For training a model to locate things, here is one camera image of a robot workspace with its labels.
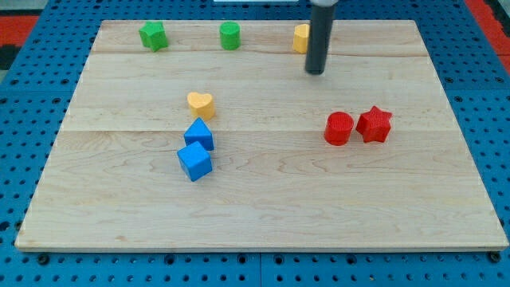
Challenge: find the yellow heart block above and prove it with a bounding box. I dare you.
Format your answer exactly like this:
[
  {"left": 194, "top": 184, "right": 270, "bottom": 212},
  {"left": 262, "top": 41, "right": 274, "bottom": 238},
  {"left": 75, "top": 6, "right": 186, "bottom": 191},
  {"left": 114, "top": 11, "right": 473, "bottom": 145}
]
[{"left": 186, "top": 92, "right": 215, "bottom": 120}]

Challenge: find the yellow pentagon block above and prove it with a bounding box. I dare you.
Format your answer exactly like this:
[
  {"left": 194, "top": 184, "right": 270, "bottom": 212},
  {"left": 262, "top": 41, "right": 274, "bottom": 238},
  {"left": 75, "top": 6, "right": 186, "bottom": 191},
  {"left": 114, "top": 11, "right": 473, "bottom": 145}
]
[{"left": 292, "top": 24, "right": 310, "bottom": 53}]

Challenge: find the green star block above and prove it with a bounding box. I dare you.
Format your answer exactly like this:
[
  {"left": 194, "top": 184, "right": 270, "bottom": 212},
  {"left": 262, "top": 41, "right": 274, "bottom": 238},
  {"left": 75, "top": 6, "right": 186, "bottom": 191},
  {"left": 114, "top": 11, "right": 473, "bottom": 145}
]
[{"left": 139, "top": 21, "right": 169, "bottom": 52}]

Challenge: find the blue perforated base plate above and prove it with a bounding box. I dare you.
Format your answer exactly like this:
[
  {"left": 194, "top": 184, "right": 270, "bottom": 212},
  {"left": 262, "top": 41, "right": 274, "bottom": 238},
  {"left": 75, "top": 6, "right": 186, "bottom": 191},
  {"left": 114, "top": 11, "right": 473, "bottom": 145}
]
[{"left": 1, "top": 0, "right": 509, "bottom": 286}]

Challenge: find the green cylinder block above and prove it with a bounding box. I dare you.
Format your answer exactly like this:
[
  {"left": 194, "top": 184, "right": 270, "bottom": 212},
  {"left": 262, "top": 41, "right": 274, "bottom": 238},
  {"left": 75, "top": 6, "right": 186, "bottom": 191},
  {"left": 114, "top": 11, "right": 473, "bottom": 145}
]
[{"left": 219, "top": 21, "right": 241, "bottom": 50}]

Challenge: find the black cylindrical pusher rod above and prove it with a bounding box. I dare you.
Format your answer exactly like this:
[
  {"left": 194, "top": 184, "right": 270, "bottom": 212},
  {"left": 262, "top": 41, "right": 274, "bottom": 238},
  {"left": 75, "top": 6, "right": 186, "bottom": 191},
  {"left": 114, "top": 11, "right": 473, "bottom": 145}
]
[{"left": 304, "top": 0, "right": 338, "bottom": 75}]

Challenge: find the red star block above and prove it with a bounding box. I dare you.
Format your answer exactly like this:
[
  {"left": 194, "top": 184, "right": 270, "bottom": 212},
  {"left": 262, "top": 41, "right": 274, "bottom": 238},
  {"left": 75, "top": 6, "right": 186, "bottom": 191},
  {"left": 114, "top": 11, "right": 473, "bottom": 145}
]
[{"left": 355, "top": 106, "right": 393, "bottom": 143}]

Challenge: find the blue cube block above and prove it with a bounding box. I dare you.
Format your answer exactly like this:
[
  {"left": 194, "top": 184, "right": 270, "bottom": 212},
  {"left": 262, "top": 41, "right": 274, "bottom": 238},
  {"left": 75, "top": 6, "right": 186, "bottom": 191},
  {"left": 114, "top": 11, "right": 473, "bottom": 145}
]
[{"left": 177, "top": 142, "right": 213, "bottom": 182}]

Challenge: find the blue triangle block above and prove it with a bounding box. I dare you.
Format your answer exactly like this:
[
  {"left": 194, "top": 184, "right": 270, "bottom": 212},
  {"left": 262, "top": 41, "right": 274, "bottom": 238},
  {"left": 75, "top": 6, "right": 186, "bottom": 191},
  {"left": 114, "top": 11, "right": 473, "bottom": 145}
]
[{"left": 183, "top": 117, "right": 214, "bottom": 151}]

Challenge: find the red cylinder block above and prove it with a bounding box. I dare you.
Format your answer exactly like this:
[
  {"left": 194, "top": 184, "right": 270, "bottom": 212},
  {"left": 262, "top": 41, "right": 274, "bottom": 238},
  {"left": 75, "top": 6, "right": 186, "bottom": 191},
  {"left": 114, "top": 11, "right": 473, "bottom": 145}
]
[{"left": 324, "top": 112, "right": 354, "bottom": 146}]

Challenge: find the wooden board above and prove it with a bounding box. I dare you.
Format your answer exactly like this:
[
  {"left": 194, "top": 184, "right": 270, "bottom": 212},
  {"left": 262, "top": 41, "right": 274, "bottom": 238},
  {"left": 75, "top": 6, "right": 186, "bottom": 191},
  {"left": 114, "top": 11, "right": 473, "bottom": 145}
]
[{"left": 15, "top": 20, "right": 508, "bottom": 253}]

